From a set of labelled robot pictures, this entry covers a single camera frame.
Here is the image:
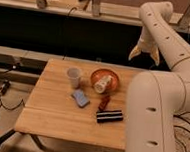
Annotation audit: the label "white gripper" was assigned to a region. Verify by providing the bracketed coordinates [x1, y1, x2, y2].
[128, 27, 160, 66]

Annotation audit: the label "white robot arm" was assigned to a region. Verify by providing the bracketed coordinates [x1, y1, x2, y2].
[125, 1, 190, 152]

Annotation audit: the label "orange bowl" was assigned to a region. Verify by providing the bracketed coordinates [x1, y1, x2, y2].
[90, 68, 119, 94]

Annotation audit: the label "white can in bowl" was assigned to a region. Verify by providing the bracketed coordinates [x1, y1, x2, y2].
[94, 75, 112, 94]

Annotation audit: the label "red-brown small object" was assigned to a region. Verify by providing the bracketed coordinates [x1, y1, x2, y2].
[99, 95, 111, 111]

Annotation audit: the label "blue sponge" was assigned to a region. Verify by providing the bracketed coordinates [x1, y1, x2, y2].
[72, 89, 90, 108]

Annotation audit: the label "wooden table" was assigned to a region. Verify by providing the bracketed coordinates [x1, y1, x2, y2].
[13, 55, 148, 152]

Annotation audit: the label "black power adapter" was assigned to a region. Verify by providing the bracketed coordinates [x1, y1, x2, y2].
[0, 81, 10, 95]

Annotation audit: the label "hanging black cable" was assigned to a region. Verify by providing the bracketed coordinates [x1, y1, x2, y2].
[61, 6, 78, 61]

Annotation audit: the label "black cables on floor right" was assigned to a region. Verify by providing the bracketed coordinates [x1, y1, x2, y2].
[170, 109, 190, 152]

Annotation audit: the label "black cable on floor left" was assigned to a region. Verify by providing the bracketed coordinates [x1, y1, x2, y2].
[0, 90, 27, 113]

